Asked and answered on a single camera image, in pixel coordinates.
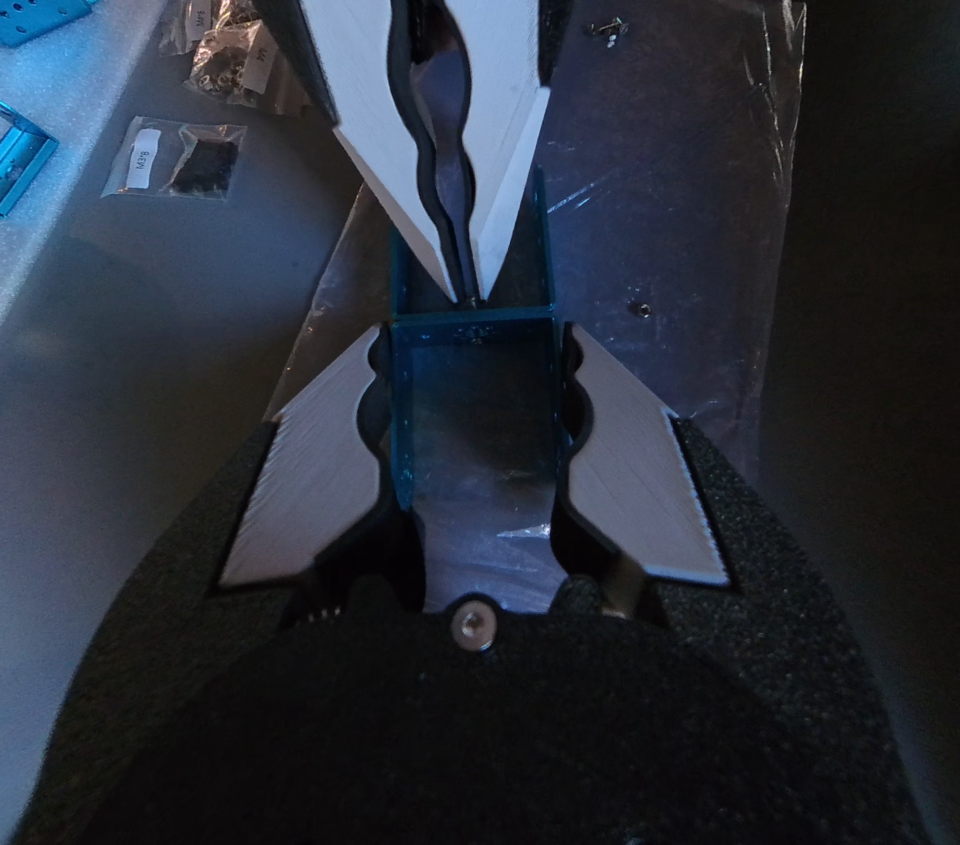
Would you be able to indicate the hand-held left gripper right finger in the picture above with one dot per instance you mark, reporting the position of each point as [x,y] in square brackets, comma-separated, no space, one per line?
[645,485]

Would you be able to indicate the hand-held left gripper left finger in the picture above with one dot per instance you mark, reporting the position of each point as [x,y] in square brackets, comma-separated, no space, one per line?
[315,470]

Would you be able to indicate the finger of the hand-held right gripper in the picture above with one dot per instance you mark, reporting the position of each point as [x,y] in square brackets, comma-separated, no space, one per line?
[352,50]
[502,20]

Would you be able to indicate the blue metal bracket assembly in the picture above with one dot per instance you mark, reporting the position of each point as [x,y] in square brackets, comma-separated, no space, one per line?
[435,335]

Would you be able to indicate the dark grey desk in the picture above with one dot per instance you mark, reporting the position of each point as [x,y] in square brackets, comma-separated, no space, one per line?
[187,410]

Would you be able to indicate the small loose screws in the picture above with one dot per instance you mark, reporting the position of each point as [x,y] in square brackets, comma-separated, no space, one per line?
[609,30]

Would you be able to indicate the scattered small clear hardware bags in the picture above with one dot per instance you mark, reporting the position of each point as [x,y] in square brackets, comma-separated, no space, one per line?
[217,72]

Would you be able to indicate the small metal nut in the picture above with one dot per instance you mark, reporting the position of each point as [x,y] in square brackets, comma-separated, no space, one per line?
[641,309]

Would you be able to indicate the clear plastic bag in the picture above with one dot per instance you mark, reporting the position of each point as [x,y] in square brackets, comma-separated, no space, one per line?
[660,185]

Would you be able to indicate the white foam sheet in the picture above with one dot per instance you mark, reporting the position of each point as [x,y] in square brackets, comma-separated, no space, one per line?
[90,110]

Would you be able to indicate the blue metal U bracket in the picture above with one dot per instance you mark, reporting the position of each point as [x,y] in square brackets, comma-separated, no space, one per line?
[30,147]

